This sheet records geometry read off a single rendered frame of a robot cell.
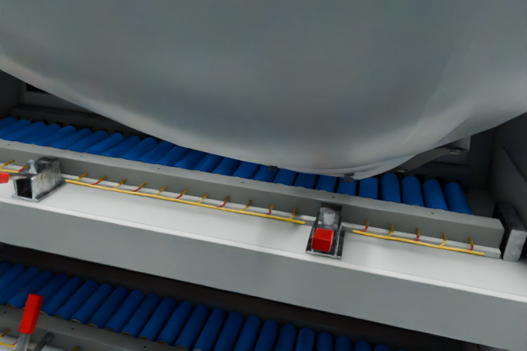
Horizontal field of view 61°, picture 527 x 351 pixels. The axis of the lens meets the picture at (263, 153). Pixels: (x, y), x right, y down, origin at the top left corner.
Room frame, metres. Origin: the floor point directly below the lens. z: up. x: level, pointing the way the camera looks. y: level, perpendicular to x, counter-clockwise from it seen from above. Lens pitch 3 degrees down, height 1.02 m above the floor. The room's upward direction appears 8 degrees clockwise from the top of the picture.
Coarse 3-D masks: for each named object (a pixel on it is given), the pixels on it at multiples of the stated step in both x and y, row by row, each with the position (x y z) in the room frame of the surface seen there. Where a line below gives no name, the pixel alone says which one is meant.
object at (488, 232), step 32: (0, 160) 0.45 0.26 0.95; (64, 160) 0.43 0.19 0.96; (96, 160) 0.43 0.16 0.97; (128, 160) 0.43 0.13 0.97; (128, 192) 0.40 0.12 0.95; (160, 192) 0.40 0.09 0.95; (192, 192) 0.41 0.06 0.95; (224, 192) 0.40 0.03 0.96; (256, 192) 0.39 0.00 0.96; (288, 192) 0.39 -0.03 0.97; (320, 192) 0.39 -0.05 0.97; (384, 224) 0.37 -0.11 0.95; (416, 224) 0.37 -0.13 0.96; (448, 224) 0.36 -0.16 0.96; (480, 224) 0.36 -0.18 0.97
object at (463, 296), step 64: (0, 192) 0.41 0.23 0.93; (64, 192) 0.41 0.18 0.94; (512, 192) 0.41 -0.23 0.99; (128, 256) 0.38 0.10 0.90; (192, 256) 0.36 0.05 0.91; (256, 256) 0.35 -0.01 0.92; (320, 256) 0.34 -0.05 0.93; (384, 256) 0.35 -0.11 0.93; (448, 256) 0.35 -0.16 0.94; (512, 256) 0.35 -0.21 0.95; (384, 320) 0.34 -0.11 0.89; (448, 320) 0.33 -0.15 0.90; (512, 320) 0.31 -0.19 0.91
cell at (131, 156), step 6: (150, 138) 0.51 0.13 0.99; (138, 144) 0.49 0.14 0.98; (144, 144) 0.49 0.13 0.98; (150, 144) 0.50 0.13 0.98; (156, 144) 0.51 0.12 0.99; (132, 150) 0.47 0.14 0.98; (138, 150) 0.47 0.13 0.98; (144, 150) 0.48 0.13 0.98; (120, 156) 0.45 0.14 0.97; (126, 156) 0.45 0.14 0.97; (132, 156) 0.46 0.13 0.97; (138, 156) 0.47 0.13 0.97
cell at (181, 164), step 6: (192, 150) 0.48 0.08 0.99; (198, 150) 0.48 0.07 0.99; (186, 156) 0.46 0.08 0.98; (192, 156) 0.47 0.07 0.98; (198, 156) 0.47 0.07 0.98; (204, 156) 0.49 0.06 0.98; (180, 162) 0.45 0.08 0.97; (186, 162) 0.45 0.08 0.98; (192, 162) 0.46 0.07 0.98; (198, 162) 0.47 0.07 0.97; (186, 168) 0.44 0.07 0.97; (192, 168) 0.45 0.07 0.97
